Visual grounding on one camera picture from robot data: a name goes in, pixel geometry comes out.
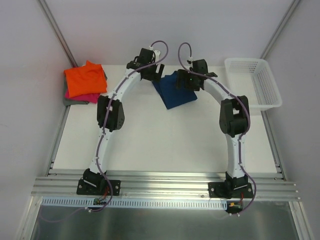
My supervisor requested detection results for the blue t-shirt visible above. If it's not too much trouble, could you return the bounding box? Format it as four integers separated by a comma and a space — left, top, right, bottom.
152, 71, 198, 110

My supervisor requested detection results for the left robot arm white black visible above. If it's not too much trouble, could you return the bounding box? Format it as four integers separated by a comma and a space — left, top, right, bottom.
83, 46, 165, 194

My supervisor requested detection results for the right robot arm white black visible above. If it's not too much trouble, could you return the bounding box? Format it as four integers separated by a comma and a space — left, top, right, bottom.
176, 58, 251, 199

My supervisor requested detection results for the orange folded t-shirt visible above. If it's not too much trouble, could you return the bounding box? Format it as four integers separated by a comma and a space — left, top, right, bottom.
63, 60, 108, 98

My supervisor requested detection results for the white plastic basket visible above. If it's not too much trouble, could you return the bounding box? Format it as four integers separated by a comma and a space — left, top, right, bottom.
224, 57, 283, 115

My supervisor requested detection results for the pink folded t-shirt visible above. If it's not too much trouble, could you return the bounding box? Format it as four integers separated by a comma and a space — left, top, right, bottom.
64, 90, 100, 104

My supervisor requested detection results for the grey folded t-shirt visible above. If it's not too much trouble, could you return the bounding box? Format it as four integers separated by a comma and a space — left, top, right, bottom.
63, 71, 107, 106

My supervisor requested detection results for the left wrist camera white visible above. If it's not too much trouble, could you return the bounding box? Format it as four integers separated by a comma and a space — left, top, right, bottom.
149, 45, 161, 63

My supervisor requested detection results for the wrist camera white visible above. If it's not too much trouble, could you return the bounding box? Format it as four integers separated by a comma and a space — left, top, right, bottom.
149, 45, 161, 63
187, 56, 193, 71

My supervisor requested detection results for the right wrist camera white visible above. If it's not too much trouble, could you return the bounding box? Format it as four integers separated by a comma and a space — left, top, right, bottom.
187, 56, 193, 71

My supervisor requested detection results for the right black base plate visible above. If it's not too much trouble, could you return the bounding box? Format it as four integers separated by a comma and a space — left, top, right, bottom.
208, 182, 254, 199

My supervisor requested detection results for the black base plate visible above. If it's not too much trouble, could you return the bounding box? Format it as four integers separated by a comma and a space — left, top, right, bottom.
76, 178, 121, 196
208, 182, 254, 199

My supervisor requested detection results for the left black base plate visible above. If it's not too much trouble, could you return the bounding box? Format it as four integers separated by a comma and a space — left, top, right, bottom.
76, 178, 121, 196

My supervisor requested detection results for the aluminium mounting rail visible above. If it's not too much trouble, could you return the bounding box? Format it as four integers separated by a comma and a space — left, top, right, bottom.
31, 169, 302, 202

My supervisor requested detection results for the white slotted cable duct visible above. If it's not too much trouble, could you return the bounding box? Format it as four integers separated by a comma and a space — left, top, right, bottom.
42, 196, 227, 210

